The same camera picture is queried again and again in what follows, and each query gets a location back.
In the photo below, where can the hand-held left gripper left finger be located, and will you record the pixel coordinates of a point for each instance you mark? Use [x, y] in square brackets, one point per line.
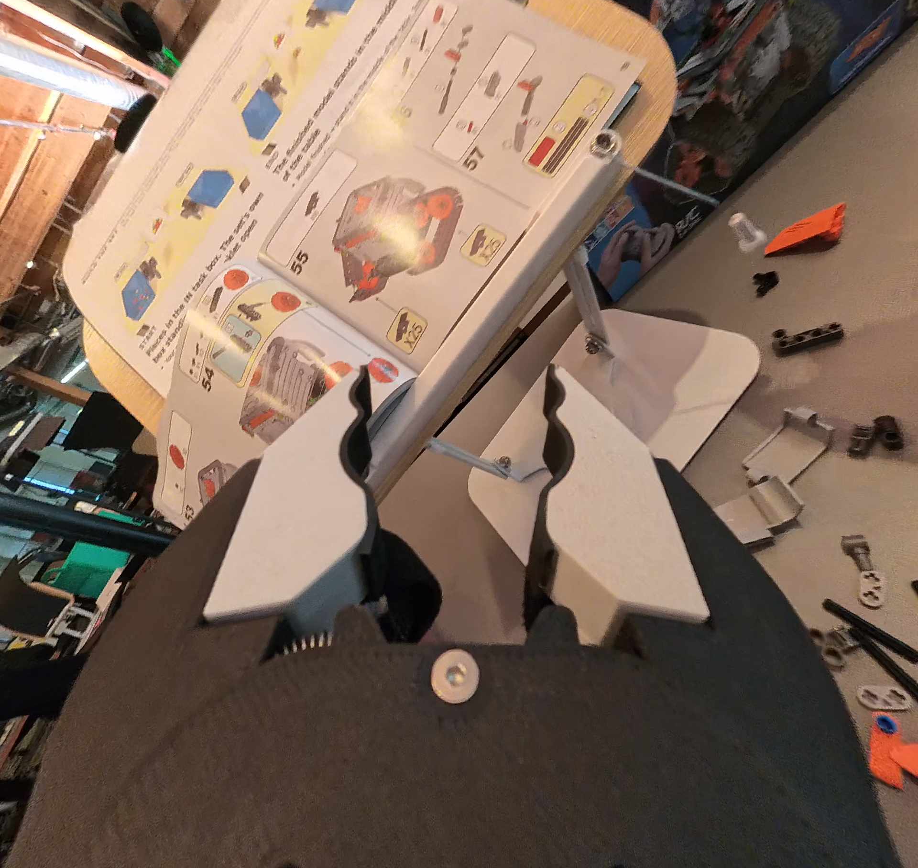
[301, 509]

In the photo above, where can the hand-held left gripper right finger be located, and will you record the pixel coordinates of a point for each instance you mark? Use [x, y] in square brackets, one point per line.
[617, 524]

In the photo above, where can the small blue toy pin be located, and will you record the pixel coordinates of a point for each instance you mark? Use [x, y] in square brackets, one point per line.
[885, 723]

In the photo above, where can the light grey toy link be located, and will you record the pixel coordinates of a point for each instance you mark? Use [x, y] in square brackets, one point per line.
[886, 696]
[872, 588]

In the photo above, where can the green storage bin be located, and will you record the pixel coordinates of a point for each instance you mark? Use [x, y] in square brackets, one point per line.
[86, 570]

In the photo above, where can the small grey toy pin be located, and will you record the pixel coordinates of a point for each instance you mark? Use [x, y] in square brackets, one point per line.
[855, 552]

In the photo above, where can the grey toy double connector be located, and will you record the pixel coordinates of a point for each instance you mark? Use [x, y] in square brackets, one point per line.
[835, 647]

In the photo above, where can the black toy brick beam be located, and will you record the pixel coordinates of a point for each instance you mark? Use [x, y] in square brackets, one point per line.
[807, 338]

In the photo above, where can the white stand ledge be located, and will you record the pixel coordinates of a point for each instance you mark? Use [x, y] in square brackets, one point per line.
[527, 272]

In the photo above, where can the small black toy brick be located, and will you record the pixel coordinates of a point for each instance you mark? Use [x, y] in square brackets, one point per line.
[875, 436]
[766, 282]

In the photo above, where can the black toy axle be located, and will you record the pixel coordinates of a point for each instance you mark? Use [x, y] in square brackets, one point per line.
[886, 662]
[871, 631]

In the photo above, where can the white instruction booklet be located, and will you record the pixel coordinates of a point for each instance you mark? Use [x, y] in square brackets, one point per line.
[323, 165]

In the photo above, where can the orange toy brick piece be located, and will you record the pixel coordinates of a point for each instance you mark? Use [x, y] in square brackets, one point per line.
[807, 231]

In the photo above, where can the orange flat toy panel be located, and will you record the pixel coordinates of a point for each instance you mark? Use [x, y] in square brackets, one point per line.
[889, 757]

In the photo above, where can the dark blue toy packaging box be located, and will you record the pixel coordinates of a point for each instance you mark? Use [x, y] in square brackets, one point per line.
[753, 21]

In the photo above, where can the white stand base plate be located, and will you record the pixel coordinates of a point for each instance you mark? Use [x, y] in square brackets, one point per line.
[681, 373]

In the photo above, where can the black metal post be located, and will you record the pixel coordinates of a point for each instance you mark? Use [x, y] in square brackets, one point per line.
[86, 524]

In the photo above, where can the silver ventilation duct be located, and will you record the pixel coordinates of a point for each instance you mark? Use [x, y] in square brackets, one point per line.
[64, 75]

